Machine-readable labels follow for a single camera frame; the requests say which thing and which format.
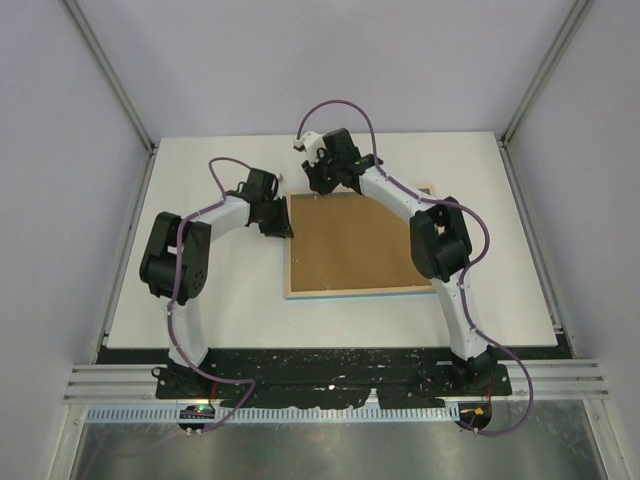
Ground aluminium post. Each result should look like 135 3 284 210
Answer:
498 0 596 149
58 0 159 156

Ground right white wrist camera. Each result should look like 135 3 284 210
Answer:
293 131 325 166

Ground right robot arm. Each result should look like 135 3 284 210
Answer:
293 129 497 394

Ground aluminium rail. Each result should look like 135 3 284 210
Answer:
63 359 609 404

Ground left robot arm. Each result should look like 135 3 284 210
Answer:
139 168 294 398

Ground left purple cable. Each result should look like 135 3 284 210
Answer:
164 157 281 434

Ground perforated cable duct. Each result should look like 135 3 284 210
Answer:
85 403 459 424

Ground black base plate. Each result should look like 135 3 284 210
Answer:
94 344 514 409

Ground blue picture frame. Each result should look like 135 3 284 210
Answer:
284 188 434 300

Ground right aluminium post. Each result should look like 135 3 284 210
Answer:
498 0 596 149

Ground left aluminium post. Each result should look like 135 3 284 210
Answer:
58 0 159 156

